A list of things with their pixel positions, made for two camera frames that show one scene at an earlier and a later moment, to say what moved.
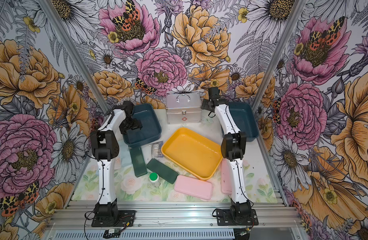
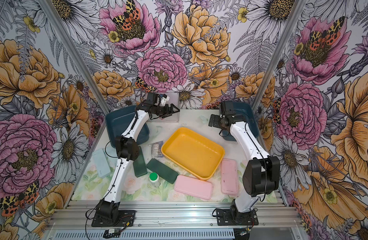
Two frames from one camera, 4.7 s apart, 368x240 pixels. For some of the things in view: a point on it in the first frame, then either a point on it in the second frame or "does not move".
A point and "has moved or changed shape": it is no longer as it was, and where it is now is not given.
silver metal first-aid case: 183,108 has moved or changed shape
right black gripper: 205,104 to 215,123
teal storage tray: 243,114 does not move
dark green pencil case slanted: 162,171 does not move
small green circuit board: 113,233 does not move
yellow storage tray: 198,155 does not move
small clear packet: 157,151 does not move
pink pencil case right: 226,177 does not move
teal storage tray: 151,126 has moved or changed shape
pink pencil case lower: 194,187 does not move
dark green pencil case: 138,161 does not move
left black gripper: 137,124 to 167,112
